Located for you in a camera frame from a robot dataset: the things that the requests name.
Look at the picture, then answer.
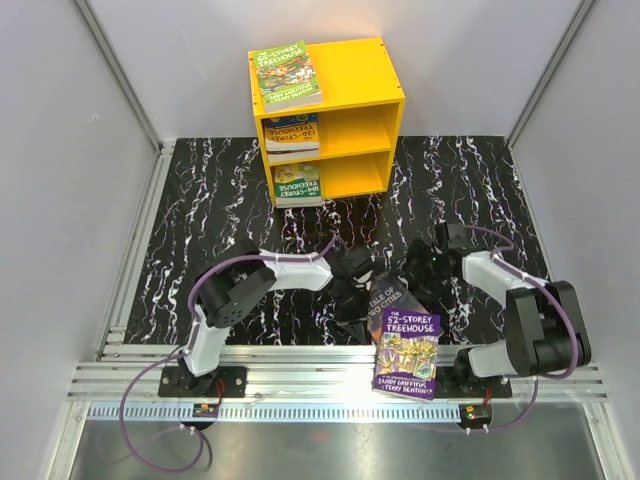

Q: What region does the dark blue treehouse book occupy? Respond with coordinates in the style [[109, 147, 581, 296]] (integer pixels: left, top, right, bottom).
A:
[[275, 197, 323, 208]]

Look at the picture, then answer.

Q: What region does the lime 65-storey treehouse book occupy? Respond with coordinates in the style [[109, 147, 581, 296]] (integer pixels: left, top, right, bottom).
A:
[[250, 41, 323, 113]]

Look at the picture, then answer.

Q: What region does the white slotted cable duct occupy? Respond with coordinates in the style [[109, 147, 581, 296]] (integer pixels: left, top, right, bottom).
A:
[[88, 402, 460, 423]]

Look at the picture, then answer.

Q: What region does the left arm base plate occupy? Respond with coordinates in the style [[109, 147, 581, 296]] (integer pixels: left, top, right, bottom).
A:
[[157, 365, 249, 431]]

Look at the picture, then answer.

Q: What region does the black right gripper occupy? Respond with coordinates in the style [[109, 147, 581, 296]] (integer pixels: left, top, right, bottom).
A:
[[386, 239, 452, 305]]

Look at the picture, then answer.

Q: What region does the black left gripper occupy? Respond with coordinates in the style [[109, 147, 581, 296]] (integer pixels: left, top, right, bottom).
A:
[[331, 283, 371, 344]]

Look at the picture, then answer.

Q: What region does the yellow wooden shelf cabinet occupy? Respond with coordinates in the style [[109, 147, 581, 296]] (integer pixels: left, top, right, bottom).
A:
[[248, 37, 405, 202]]

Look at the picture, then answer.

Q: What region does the yellow 130-storey treehouse book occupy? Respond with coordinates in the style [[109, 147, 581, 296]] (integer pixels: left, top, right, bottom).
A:
[[262, 113, 320, 152]]

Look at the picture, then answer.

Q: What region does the dark Tale of Two Cities book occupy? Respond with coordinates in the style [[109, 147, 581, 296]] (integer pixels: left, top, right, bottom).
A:
[[367, 274, 426, 344]]

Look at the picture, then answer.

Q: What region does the green treehouse book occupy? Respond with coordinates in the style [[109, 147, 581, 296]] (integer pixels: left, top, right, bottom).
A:
[[274, 162, 323, 203]]

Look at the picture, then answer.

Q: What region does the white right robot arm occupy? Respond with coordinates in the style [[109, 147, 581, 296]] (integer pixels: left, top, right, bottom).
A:
[[402, 222, 592, 397]]

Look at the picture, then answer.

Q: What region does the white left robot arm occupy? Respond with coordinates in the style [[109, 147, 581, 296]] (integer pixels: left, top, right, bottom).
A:
[[177, 238, 375, 397]]

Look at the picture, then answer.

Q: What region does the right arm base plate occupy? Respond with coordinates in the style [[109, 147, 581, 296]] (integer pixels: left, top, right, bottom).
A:
[[435, 367, 513, 433]]

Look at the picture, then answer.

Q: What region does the purple 52-storey treehouse book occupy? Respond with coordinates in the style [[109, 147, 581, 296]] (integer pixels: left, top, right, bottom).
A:
[[372, 308, 441, 401]]

